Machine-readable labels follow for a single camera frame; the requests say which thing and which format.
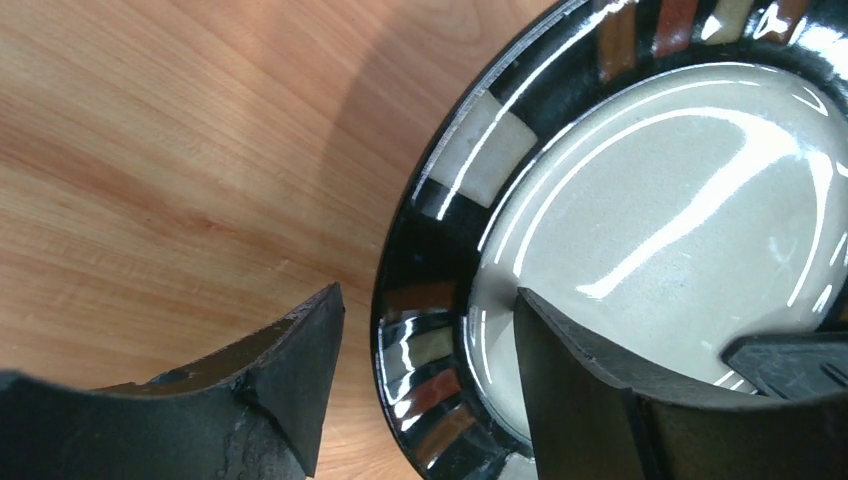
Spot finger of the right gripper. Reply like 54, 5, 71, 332
721, 332, 847, 399

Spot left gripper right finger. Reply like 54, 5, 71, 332
514, 288, 847, 479

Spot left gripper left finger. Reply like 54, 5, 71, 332
1, 284, 345, 479

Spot black bottom plate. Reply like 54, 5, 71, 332
371, 1, 847, 479

